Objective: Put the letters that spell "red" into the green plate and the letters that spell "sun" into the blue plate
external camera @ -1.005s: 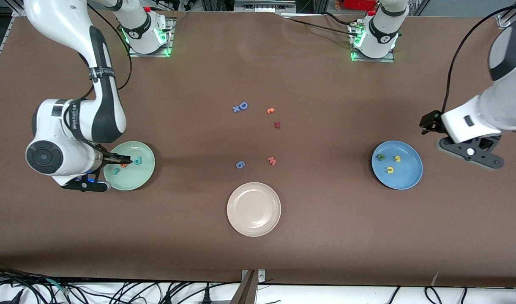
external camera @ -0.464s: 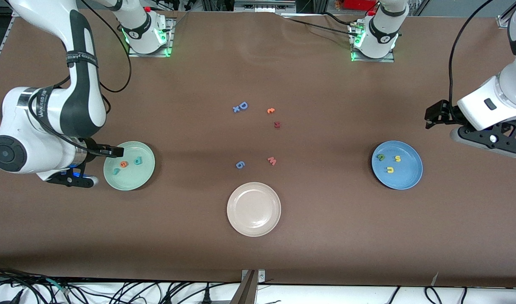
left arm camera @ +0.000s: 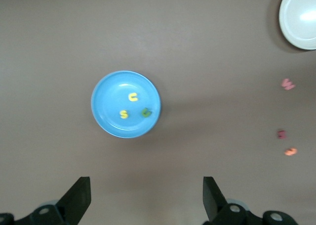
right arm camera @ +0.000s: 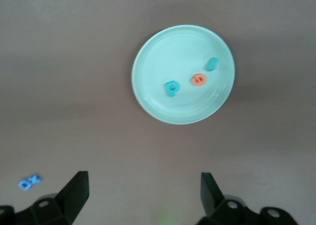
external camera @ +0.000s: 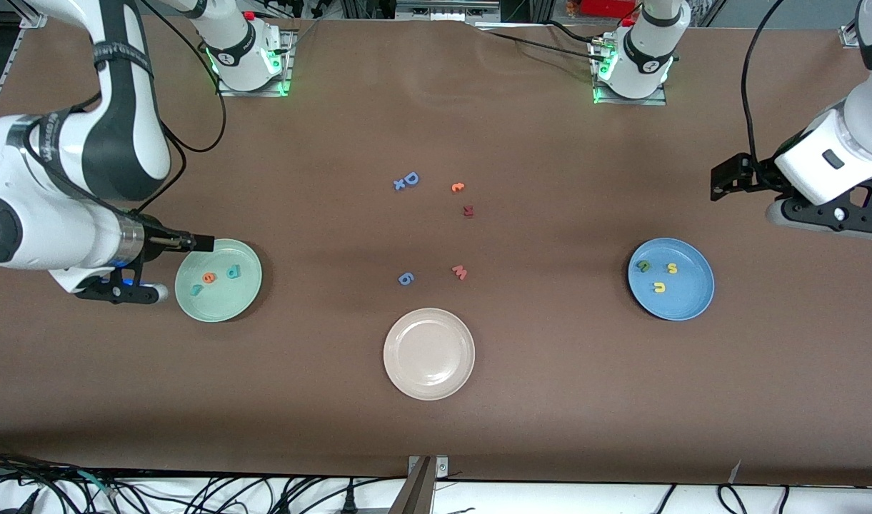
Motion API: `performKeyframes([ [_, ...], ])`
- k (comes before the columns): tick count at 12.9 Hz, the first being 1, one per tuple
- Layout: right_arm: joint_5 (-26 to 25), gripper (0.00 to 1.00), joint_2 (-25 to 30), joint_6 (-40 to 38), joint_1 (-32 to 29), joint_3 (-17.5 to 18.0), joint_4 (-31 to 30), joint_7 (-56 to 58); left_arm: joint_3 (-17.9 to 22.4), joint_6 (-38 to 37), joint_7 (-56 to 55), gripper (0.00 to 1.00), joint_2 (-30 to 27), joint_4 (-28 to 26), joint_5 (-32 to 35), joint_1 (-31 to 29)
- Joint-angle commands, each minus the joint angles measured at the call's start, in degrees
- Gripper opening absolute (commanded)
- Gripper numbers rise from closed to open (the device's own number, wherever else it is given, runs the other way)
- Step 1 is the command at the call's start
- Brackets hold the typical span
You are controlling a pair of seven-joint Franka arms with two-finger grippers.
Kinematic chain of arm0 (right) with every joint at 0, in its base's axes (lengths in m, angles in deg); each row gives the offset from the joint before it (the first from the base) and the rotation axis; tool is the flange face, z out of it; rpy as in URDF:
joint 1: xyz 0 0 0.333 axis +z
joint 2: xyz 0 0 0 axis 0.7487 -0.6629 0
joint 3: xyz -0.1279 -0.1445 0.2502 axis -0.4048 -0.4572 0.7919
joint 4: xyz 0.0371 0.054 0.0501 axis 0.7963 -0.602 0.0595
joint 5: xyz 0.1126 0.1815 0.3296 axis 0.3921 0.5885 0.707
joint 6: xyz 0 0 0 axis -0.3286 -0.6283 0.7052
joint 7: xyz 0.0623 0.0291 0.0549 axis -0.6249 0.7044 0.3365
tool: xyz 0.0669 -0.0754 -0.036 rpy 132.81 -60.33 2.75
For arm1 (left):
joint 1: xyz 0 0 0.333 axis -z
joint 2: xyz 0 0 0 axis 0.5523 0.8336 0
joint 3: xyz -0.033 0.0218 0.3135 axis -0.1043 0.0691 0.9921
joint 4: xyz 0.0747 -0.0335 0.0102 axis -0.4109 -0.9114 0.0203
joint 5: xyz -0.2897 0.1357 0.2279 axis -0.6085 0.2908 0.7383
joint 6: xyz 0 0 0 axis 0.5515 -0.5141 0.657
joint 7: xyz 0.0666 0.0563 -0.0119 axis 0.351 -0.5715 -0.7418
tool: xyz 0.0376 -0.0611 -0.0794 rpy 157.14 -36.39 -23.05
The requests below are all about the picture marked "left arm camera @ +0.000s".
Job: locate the green foam letter u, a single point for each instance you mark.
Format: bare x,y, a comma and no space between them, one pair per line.
146,112

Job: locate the pink foam letter w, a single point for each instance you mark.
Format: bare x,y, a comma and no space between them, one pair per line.
287,84

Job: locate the beige plate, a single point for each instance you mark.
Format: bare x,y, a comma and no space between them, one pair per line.
301,17

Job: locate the blue plate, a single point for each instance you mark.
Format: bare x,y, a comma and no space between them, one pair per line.
111,126

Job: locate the orange foam letter t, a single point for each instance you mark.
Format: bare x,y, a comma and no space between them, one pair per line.
290,151

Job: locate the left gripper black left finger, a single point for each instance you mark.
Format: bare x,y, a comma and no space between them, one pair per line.
71,207

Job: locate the dark red foam letter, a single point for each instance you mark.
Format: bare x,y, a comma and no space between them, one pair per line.
281,134

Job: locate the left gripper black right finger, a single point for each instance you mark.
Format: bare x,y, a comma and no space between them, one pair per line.
217,210

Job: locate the yellow foam letter u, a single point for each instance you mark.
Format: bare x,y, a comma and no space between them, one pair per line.
133,97

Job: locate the yellow foam letter s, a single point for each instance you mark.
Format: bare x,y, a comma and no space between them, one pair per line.
123,114

